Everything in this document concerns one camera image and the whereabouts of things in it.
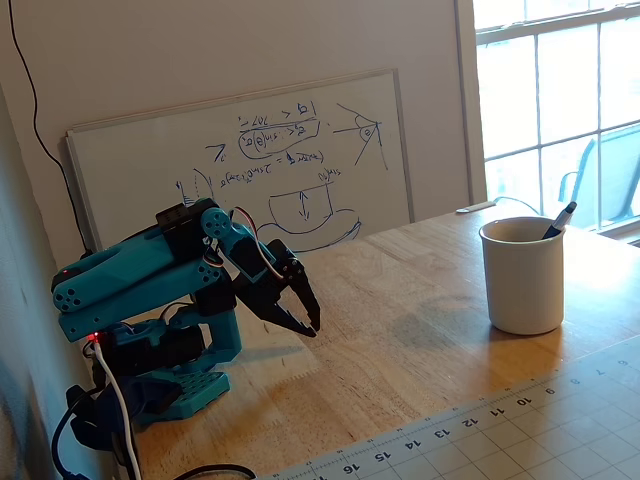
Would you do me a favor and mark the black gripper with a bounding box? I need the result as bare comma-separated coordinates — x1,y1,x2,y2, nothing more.
229,238,322,339

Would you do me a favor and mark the black silver pen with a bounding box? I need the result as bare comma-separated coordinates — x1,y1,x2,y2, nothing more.
542,201,578,240

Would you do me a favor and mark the white ceramic mug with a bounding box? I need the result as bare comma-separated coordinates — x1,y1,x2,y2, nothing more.
478,215,567,335

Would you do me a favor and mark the dark blue table clamp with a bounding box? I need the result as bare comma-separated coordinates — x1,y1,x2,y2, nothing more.
69,377,184,451

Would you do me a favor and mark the whiteboard with blue writing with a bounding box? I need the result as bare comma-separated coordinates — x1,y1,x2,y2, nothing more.
64,68,416,252

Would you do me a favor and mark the grey gridded cutting mat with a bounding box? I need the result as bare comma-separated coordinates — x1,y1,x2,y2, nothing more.
264,334,640,480

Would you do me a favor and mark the white framed window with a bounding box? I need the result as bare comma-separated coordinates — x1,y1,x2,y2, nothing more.
453,0,640,242

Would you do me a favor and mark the teal patio chair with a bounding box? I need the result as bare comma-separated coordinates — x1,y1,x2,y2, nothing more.
558,122,640,227

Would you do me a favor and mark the black power cable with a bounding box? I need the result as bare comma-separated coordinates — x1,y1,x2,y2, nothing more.
52,384,257,480

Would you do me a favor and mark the white usb cable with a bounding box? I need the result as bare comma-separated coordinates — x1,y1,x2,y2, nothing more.
92,344,144,480

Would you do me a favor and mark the thin black wall cable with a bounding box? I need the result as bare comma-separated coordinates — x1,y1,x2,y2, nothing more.
7,0,95,251

